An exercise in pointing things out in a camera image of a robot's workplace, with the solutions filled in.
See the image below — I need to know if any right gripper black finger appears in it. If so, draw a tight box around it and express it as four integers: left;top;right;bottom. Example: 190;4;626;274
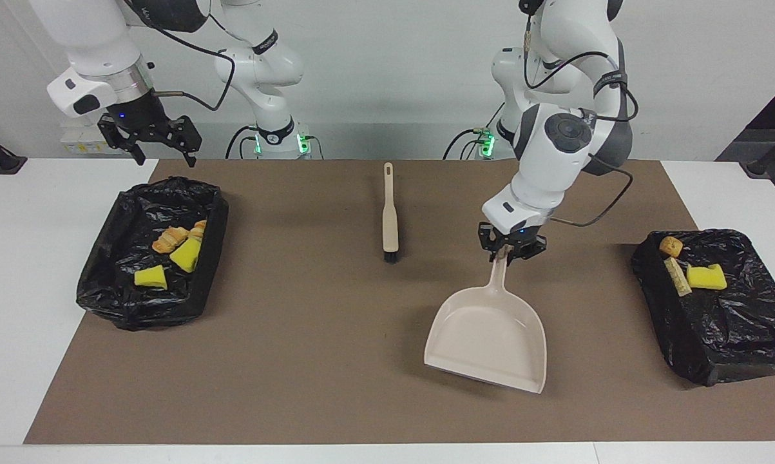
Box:
167;115;203;169
97;116;147;166

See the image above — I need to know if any beige plastic dustpan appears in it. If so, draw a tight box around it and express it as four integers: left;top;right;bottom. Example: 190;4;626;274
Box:
424;245;548;394

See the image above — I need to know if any orange striped toy croissant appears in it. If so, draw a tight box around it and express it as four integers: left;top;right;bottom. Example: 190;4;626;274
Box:
152;226;189;254
664;257;693;297

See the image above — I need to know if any beige brush with black bristles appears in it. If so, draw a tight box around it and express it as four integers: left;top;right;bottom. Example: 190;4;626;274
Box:
381;162;401;264

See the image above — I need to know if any yellow sponge piece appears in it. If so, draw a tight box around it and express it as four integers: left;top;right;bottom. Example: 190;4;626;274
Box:
169;238;202;274
686;263;728;291
134;265;168;289

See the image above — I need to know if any black bag lined bin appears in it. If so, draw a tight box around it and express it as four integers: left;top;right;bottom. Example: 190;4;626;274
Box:
76;177;229;332
631;229;775;387

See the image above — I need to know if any brown table mat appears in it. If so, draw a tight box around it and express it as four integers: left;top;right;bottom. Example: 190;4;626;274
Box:
24;159;775;445

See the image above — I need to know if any white wall socket box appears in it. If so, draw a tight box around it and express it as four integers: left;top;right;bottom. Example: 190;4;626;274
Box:
61;124;129;155

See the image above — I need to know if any black right base cable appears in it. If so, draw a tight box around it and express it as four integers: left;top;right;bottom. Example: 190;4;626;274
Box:
225;124;259;160

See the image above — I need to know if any black base cable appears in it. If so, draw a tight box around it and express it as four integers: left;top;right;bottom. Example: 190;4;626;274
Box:
443;103;507;160
225;124;259;160

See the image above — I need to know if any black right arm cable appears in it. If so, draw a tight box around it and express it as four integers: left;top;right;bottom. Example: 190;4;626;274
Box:
129;0;236;111

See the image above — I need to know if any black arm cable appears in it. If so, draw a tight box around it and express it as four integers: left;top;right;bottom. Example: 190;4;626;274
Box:
129;0;236;111
522;0;639;228

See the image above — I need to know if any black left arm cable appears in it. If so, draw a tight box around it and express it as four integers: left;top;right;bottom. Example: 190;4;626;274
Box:
522;0;639;228

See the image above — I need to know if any black left base cable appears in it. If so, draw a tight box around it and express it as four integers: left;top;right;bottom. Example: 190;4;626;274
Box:
443;103;507;160

